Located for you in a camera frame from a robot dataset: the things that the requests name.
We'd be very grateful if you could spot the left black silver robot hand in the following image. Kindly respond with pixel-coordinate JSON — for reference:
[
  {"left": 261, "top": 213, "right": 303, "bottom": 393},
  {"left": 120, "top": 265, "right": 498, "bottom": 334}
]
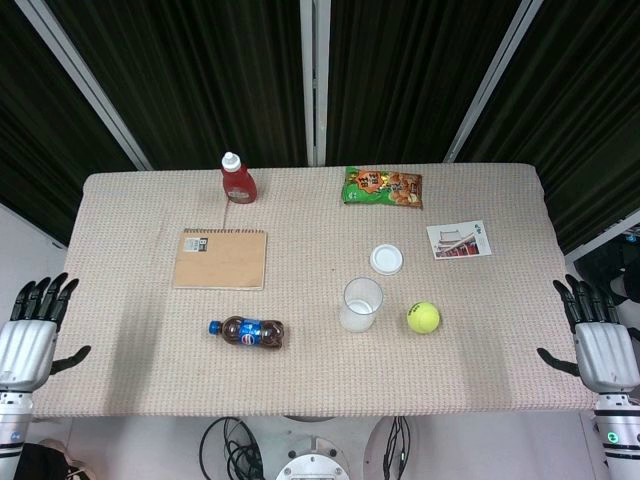
[{"left": 0, "top": 272, "right": 92, "bottom": 394}]

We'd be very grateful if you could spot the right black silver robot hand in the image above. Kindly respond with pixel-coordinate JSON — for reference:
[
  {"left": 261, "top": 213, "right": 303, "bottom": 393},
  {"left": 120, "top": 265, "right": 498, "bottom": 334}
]
[{"left": 536, "top": 273, "right": 640, "bottom": 394}]

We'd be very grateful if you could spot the yellow tennis ball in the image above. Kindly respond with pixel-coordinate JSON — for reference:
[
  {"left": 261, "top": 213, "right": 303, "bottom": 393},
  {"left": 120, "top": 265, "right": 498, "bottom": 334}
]
[{"left": 406, "top": 300, "right": 442, "bottom": 335}]

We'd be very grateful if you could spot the clear plastic cup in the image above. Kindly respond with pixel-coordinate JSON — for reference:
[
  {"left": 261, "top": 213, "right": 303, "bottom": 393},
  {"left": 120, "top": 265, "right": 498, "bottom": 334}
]
[{"left": 339, "top": 277, "right": 385, "bottom": 334}]

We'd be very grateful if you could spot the postcard with temple picture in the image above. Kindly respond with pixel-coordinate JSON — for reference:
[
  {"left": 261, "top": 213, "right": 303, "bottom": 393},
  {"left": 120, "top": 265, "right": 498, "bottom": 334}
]
[{"left": 426, "top": 220, "right": 494, "bottom": 261}]

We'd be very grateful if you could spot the brown spiral notebook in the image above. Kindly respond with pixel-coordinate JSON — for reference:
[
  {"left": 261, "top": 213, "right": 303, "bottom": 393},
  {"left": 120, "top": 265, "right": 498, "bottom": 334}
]
[{"left": 171, "top": 227, "right": 268, "bottom": 291}]

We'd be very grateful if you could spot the small Pepsi cola bottle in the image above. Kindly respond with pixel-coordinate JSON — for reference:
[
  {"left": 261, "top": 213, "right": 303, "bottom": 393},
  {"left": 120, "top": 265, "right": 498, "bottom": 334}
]
[{"left": 208, "top": 315, "right": 290, "bottom": 350}]

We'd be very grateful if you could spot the black pleated curtain panel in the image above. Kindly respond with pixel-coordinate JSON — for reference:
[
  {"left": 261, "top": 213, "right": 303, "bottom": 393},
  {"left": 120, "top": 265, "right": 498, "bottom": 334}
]
[
  {"left": 47, "top": 0, "right": 314, "bottom": 170},
  {"left": 458, "top": 0, "right": 640, "bottom": 256},
  {"left": 324, "top": 0, "right": 527, "bottom": 167},
  {"left": 0, "top": 0, "right": 147, "bottom": 247}
]

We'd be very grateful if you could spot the white round plastic lid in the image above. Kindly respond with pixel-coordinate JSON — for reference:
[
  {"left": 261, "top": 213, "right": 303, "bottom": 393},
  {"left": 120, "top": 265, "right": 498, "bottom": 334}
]
[{"left": 369, "top": 243, "right": 404, "bottom": 275}]

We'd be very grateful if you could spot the red ketchup squeeze bottle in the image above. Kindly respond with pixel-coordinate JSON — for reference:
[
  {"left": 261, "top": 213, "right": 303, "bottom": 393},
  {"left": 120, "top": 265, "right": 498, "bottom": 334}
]
[{"left": 220, "top": 151, "right": 259, "bottom": 206}]

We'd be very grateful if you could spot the green orange snack bag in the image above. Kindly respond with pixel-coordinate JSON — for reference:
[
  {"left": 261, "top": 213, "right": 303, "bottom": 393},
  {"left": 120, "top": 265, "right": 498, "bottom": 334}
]
[{"left": 341, "top": 166, "right": 425, "bottom": 211}]

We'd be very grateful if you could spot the beige waffle tablecloth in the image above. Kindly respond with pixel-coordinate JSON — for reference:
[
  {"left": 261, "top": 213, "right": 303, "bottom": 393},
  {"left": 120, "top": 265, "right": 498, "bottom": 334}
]
[{"left": 32, "top": 162, "right": 599, "bottom": 419}]

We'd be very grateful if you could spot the white round robot torso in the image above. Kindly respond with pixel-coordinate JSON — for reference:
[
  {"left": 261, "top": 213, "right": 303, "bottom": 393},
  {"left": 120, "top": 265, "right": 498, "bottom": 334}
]
[{"left": 275, "top": 433, "right": 351, "bottom": 480}]

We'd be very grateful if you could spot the black cable bundle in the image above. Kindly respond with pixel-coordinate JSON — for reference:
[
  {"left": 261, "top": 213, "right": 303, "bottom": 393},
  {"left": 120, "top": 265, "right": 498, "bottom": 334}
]
[
  {"left": 381, "top": 416, "right": 414, "bottom": 480},
  {"left": 199, "top": 416, "right": 265, "bottom": 480}
]

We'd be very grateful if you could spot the grey metal screen post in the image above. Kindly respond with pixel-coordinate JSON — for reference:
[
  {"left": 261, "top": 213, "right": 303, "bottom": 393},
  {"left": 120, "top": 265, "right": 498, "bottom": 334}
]
[
  {"left": 22, "top": 0, "right": 154, "bottom": 171},
  {"left": 443, "top": 0, "right": 544, "bottom": 164},
  {"left": 298, "top": 0, "right": 330, "bottom": 167}
]

